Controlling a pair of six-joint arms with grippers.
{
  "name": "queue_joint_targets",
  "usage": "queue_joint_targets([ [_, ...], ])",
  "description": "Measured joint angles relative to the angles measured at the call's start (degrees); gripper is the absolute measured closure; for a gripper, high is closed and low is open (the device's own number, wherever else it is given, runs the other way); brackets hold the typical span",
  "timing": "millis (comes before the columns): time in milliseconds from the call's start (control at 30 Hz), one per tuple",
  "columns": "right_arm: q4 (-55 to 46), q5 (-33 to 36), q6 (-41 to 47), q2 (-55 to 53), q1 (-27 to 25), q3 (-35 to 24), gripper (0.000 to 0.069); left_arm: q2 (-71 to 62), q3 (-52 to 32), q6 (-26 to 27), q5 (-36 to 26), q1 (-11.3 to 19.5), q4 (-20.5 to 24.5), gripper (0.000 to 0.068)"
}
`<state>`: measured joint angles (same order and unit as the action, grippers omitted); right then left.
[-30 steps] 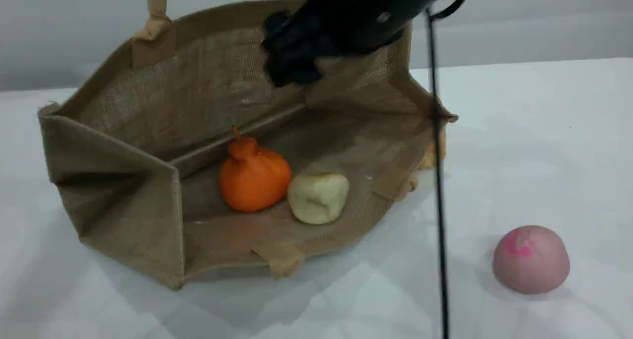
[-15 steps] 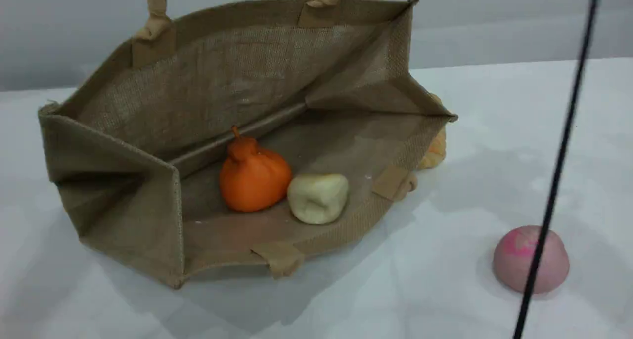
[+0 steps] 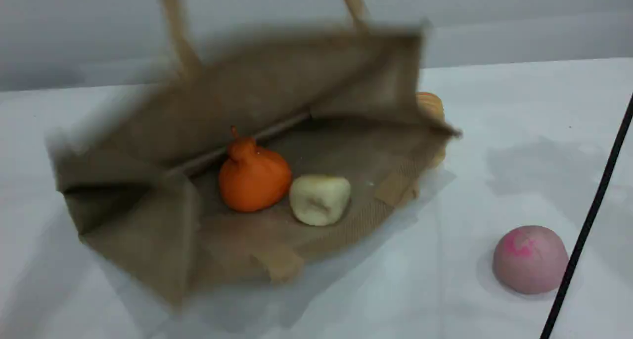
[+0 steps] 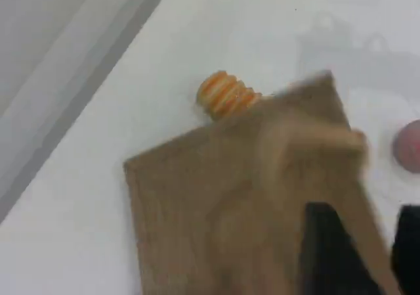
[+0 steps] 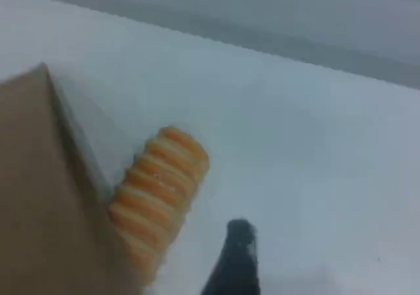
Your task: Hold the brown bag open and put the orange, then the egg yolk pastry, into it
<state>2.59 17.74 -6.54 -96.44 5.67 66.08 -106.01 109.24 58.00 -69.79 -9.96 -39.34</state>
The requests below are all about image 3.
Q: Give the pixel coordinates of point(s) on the pink round bun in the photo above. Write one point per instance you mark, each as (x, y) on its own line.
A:
(529, 260)

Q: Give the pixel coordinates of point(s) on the cream round egg yolk pastry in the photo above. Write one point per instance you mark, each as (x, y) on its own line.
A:
(319, 200)

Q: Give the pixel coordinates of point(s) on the ridged orange-yellow bread roll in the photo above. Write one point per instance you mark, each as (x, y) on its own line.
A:
(431, 104)

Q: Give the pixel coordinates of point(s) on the orange fruit with stem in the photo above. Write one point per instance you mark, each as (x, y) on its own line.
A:
(254, 178)

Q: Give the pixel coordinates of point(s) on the brown burlap tote bag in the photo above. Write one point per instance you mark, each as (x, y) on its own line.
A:
(148, 205)

